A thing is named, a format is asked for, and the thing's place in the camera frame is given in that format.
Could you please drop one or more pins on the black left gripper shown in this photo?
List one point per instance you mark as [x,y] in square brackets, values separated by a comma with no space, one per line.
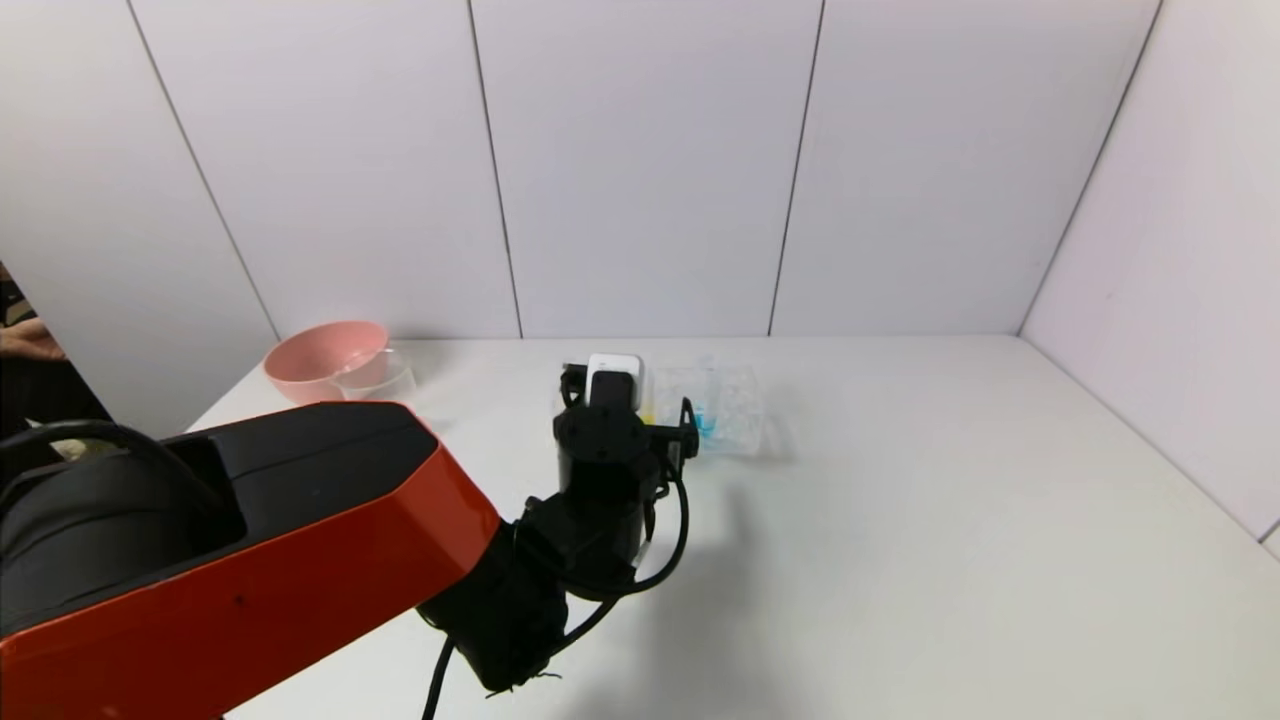
[672,437]

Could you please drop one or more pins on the orange and black left arm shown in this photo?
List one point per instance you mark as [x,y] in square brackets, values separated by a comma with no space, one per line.
[300,540]

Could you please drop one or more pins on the blue pigment test tube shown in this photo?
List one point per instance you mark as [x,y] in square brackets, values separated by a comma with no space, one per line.
[706,422]

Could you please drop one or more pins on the clear acrylic test tube rack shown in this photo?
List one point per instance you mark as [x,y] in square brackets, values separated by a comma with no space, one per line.
[740,410]

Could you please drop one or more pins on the clear glass beaker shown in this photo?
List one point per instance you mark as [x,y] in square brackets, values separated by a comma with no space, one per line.
[385,380]

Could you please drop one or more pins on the bystander bare hand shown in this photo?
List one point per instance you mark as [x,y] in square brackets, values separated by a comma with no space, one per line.
[30,342]

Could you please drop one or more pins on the pink plastic bowl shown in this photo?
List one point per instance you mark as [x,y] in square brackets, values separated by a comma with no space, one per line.
[310,365]

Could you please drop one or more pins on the brown cardboard box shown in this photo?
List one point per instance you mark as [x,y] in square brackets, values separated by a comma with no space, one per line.
[75,450]

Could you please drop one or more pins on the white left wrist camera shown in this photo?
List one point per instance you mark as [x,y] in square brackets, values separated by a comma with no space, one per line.
[615,368]

